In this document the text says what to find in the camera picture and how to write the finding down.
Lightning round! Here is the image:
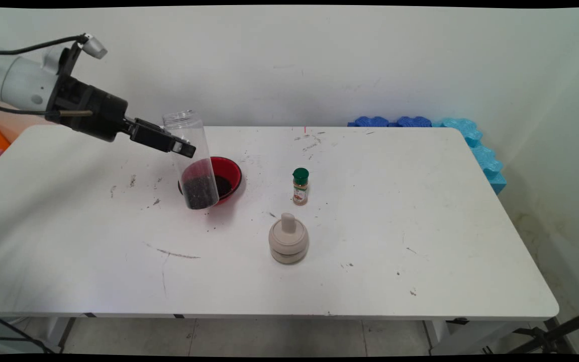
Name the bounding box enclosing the spice bottle green cap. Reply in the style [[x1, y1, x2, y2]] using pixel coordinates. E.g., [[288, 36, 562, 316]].
[[292, 167, 310, 206]]

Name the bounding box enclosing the black cable under table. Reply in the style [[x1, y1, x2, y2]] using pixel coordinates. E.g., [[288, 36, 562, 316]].
[[0, 311, 54, 354]]

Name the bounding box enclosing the light blue foam mat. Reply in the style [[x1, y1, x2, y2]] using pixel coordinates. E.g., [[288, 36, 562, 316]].
[[431, 118, 507, 195]]

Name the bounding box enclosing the black tripod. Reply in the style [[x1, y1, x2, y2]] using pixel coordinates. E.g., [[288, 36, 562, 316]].
[[480, 305, 579, 355]]

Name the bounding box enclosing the clear plastic jar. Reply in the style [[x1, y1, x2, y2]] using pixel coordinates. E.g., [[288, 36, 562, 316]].
[[162, 110, 220, 210]]

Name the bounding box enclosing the white table leg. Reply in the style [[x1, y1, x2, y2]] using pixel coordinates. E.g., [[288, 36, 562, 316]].
[[43, 317, 78, 354]]

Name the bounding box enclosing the red plastic bowl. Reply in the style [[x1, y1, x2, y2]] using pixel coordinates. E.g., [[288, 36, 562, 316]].
[[178, 156, 243, 206]]

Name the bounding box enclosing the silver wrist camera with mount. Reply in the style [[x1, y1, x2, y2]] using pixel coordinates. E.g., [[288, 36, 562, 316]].
[[57, 33, 108, 76]]

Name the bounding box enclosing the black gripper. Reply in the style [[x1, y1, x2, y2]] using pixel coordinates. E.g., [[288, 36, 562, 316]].
[[46, 74, 197, 158]]

